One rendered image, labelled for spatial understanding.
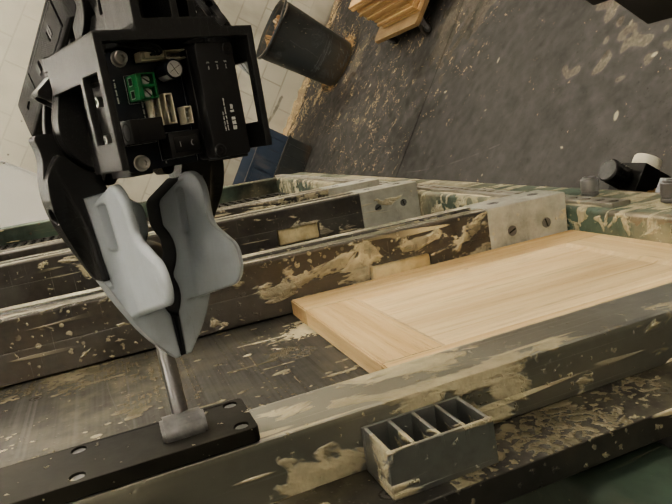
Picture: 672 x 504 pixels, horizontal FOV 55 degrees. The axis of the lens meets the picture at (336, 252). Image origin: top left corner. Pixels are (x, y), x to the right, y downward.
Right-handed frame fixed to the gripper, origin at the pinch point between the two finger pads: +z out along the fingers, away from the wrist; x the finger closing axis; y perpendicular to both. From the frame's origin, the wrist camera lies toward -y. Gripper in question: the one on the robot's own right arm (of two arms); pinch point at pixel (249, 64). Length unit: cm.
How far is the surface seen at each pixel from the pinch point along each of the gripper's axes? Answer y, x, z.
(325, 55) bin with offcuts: -161, -377, 41
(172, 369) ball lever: 36, 72, 9
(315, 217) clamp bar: 7.1, -3.3, 28.9
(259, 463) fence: 36, 76, 15
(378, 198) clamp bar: -5.0, -3.1, 34.5
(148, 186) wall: 4, -488, 39
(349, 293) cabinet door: 20, 44, 25
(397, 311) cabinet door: 19, 53, 26
